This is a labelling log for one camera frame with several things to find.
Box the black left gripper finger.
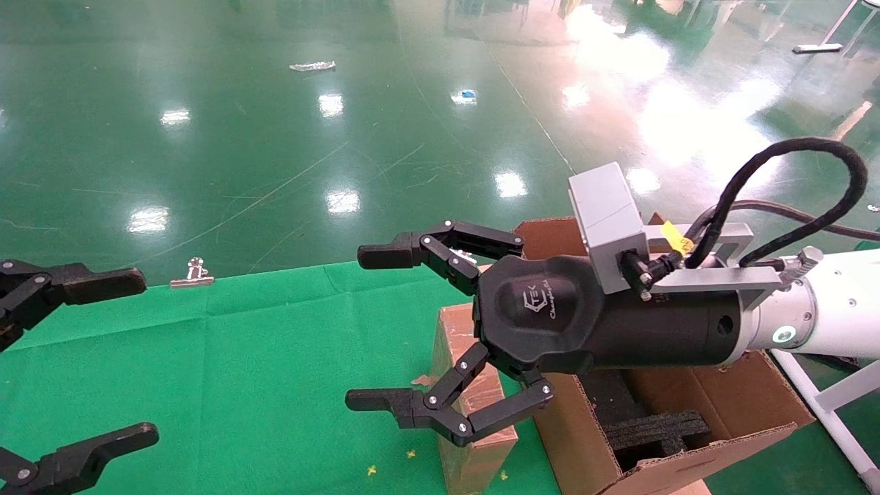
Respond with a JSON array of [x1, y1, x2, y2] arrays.
[[0, 259, 147, 353], [0, 422, 160, 495]]

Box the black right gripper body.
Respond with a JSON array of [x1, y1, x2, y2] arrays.
[[473, 256, 748, 376]]

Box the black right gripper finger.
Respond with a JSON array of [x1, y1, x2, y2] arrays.
[[345, 340, 555, 448], [357, 220, 525, 298]]

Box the small brown cardboard box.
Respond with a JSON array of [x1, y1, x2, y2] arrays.
[[432, 302, 520, 495]]

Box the large open cardboard carton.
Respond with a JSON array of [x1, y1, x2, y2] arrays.
[[514, 212, 815, 495]]

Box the black foam floor pad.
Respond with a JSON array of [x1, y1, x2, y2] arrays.
[[581, 370, 647, 430]]

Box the silver binder clip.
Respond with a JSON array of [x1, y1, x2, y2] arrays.
[[170, 256, 215, 288]]

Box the green table cloth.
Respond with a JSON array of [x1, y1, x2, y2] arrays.
[[0, 260, 561, 495]]

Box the black foam insert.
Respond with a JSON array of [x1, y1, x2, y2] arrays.
[[604, 410, 711, 474]]

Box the white stand foot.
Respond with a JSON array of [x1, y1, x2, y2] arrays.
[[792, 0, 860, 54]]

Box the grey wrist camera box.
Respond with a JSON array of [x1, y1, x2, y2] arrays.
[[568, 162, 650, 295]]

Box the yellow cable tag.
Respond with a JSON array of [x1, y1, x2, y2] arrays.
[[650, 221, 695, 254]]

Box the silver camera mounting bracket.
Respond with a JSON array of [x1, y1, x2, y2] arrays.
[[646, 221, 788, 314]]

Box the long thin black cable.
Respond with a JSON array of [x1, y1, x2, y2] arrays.
[[729, 199, 880, 241]]

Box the white tube frame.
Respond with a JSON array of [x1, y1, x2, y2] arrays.
[[770, 347, 880, 490]]

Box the black sheathed cable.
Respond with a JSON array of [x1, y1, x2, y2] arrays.
[[681, 137, 868, 270]]

